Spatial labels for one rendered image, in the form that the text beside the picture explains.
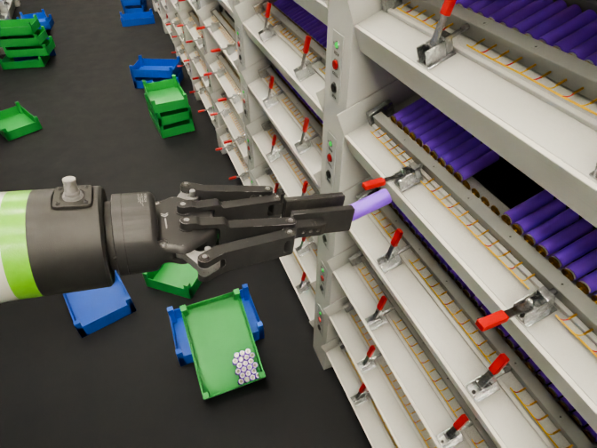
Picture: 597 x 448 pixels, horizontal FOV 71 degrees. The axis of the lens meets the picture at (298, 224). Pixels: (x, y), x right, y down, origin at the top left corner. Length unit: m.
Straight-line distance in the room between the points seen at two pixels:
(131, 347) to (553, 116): 1.46
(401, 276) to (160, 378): 0.99
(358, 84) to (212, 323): 0.99
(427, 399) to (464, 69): 0.61
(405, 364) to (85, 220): 0.72
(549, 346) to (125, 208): 0.46
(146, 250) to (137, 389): 1.20
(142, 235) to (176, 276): 1.41
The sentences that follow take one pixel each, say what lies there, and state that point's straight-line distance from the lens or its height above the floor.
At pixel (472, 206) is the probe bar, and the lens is 0.62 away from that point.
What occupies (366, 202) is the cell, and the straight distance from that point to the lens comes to 0.47.
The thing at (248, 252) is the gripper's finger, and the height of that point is 1.05.
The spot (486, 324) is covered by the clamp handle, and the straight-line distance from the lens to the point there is 0.51.
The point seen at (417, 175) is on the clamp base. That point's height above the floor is 0.93.
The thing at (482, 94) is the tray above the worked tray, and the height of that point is 1.11.
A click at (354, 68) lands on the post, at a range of 0.76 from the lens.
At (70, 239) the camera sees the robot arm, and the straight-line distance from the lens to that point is 0.38.
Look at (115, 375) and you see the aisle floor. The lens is 1.61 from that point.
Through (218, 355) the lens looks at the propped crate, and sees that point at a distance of 1.48.
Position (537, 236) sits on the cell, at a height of 0.96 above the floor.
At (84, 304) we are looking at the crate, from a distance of 1.83.
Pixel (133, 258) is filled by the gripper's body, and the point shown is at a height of 1.06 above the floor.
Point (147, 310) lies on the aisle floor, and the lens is 1.72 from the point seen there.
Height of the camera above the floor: 1.32
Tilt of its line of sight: 43 degrees down
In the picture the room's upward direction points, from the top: straight up
